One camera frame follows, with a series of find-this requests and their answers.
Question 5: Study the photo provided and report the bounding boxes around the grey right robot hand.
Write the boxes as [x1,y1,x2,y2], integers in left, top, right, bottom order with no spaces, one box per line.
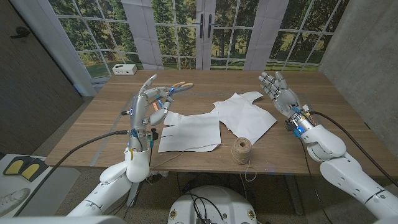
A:
[258,71,315,138]

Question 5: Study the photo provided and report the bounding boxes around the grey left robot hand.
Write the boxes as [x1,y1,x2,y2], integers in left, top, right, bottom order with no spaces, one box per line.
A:
[127,73,175,152]

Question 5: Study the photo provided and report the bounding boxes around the grey scissors with orange handles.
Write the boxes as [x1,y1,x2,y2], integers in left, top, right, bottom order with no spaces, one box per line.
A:
[145,82,194,108]

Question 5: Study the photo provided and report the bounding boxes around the white power strip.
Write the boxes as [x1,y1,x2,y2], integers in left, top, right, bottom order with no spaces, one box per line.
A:
[111,63,138,76]

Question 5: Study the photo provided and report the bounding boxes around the creased white paper sheet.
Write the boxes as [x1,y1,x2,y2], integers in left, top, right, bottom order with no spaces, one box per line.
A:
[213,91,277,146]

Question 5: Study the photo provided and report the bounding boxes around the white paper sheet with slits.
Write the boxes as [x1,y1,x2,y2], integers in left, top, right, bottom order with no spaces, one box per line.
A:
[157,110,222,153]

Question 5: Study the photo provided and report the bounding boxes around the brown twine ball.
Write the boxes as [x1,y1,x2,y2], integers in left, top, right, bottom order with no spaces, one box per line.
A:
[150,137,258,183]

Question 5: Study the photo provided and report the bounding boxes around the printed window backdrop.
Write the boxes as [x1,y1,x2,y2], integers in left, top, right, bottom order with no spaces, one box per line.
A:
[9,0,351,97]

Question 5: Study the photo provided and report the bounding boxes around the metal table leg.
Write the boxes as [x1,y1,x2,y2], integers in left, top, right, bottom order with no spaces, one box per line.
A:
[126,180,141,208]
[284,175,304,216]

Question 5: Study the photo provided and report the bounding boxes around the white floor mat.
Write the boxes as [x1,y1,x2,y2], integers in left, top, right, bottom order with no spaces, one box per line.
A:
[0,154,81,218]

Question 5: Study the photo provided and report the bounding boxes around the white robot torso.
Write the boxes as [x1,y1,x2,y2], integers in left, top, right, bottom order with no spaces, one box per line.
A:
[167,185,258,224]

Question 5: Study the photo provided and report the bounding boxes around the yellow black insole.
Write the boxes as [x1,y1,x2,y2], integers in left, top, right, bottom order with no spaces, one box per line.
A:
[21,159,49,181]
[2,156,25,177]

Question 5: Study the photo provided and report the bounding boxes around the white sneaker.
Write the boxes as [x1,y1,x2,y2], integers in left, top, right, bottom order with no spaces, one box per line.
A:
[0,187,31,216]

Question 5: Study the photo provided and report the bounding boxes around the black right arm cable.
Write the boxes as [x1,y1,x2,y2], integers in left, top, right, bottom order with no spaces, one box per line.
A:
[309,111,398,187]

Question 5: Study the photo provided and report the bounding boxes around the black wall door handle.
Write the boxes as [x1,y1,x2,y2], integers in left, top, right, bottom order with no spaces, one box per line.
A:
[9,26,31,40]

